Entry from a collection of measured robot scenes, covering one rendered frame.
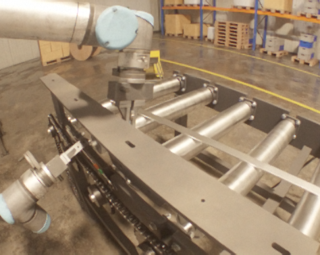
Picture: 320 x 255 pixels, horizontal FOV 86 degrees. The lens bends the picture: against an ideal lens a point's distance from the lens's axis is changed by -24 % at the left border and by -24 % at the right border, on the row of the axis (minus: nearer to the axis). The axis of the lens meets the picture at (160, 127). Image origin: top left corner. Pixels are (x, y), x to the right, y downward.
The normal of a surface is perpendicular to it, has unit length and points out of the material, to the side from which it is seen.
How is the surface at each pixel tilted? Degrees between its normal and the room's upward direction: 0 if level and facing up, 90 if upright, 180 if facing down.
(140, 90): 84
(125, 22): 92
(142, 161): 0
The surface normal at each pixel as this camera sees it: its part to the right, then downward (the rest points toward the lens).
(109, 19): 0.57, 0.43
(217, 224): -0.04, -0.85
